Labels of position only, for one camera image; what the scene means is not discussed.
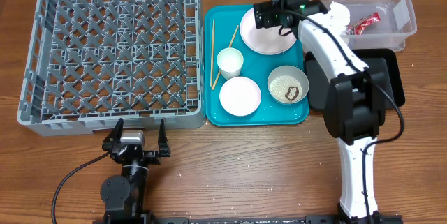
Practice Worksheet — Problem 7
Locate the rice and brown food scrap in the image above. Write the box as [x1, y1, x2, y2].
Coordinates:
[269, 75, 302, 103]

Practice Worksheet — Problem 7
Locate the white plastic cup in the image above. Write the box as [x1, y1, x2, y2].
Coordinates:
[221, 48, 244, 80]

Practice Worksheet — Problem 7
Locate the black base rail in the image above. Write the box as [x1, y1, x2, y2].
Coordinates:
[92, 214, 403, 224]

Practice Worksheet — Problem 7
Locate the large white round plate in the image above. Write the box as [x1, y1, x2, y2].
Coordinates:
[240, 8, 297, 55]

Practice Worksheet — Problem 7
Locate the grey bowl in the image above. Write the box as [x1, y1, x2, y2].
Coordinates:
[268, 66, 309, 105]

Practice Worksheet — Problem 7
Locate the clear plastic waste bin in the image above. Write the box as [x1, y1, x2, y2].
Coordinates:
[321, 0, 417, 52]

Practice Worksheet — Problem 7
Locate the white paper napkin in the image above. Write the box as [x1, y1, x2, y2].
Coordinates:
[320, 1, 351, 35]

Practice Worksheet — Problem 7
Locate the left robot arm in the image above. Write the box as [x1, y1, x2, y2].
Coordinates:
[100, 119, 170, 223]

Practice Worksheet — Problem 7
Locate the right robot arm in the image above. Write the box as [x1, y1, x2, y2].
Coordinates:
[254, 0, 386, 223]

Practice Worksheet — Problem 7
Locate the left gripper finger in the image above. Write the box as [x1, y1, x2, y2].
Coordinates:
[158, 119, 170, 157]
[102, 118, 124, 151]

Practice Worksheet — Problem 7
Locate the red snack wrapper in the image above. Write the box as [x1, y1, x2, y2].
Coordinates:
[346, 12, 381, 35]

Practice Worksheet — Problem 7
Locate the black rectangular tray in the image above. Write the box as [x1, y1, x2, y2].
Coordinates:
[305, 49, 405, 112]

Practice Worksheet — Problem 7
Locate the wooden chopstick right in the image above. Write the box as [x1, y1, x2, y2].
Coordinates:
[212, 25, 240, 90]

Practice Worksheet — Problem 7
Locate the teal plastic serving tray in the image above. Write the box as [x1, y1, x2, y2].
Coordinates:
[203, 5, 309, 127]

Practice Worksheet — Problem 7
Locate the grey plastic dishwasher rack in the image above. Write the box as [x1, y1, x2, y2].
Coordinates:
[17, 0, 206, 136]

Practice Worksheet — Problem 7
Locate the small white round plate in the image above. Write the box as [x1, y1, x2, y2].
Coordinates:
[219, 77, 262, 117]

